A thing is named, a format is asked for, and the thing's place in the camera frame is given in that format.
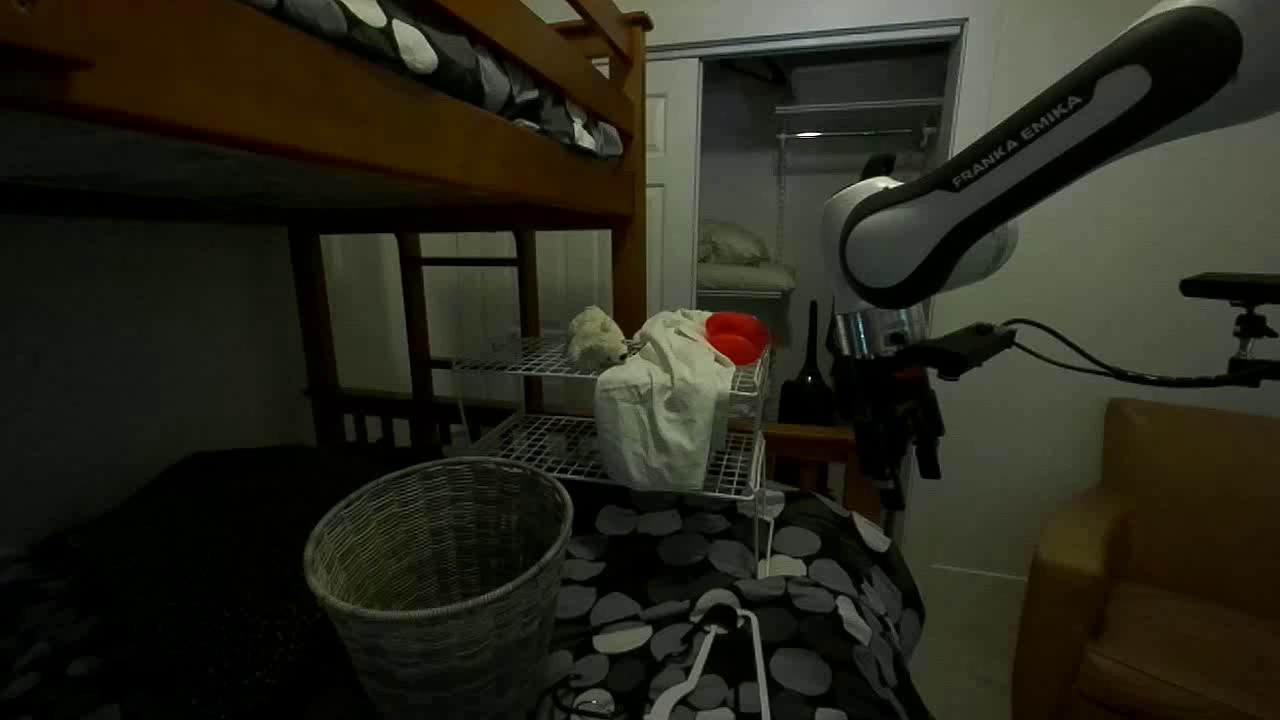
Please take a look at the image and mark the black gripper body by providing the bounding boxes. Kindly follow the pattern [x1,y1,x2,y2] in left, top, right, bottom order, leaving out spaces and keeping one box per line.
[836,357,943,481]

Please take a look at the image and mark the gray woven wicker basket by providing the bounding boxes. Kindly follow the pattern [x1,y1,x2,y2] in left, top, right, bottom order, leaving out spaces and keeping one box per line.
[303,457,575,720]

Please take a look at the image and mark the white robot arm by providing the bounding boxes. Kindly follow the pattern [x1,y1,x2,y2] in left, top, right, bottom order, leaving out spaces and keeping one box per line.
[823,0,1280,312]

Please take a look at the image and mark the black dustpan brush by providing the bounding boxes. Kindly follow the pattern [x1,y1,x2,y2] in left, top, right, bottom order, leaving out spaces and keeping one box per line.
[781,339,834,423]

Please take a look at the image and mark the small wooden side table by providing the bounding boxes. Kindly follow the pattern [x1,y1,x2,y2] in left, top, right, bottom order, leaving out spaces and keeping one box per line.
[765,423,883,519]

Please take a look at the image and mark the red plastic cup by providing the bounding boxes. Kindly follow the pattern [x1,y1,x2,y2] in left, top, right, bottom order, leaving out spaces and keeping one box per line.
[705,312,774,363]

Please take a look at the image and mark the folded white linens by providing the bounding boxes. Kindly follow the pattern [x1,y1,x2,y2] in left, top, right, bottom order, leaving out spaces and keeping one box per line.
[697,223,795,295]

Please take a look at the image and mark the white cloth bag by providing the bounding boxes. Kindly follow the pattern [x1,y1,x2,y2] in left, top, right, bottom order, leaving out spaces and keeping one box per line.
[591,307,735,491]

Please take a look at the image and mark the white plastic clothes hanger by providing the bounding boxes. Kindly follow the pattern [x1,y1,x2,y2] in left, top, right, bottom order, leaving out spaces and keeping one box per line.
[644,603,774,720]

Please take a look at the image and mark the crumpled beige cloth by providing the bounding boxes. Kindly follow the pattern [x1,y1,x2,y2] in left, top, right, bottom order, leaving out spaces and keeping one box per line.
[570,302,629,367]

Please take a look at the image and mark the tan leather armchair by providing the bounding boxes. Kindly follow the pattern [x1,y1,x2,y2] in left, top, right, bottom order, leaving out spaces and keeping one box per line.
[1012,399,1280,720]

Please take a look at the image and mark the black spotted upper mattress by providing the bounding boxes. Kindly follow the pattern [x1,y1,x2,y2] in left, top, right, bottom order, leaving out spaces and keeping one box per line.
[248,0,624,158]

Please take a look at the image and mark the black spotted bed cover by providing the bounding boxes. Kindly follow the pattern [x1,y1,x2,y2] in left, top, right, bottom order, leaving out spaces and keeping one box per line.
[0,447,932,720]

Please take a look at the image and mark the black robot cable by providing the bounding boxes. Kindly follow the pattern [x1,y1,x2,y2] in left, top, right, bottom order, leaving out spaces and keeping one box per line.
[1001,314,1258,392]

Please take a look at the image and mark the white wire shelf rack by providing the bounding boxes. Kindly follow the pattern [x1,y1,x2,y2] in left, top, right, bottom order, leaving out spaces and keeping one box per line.
[456,335,767,497]

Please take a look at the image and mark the black camera on stand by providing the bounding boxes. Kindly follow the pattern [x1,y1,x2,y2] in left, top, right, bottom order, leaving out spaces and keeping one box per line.
[1182,270,1280,386]

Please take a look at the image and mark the wooden bunk bed frame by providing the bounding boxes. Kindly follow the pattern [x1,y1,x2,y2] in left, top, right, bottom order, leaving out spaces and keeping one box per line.
[0,0,650,447]

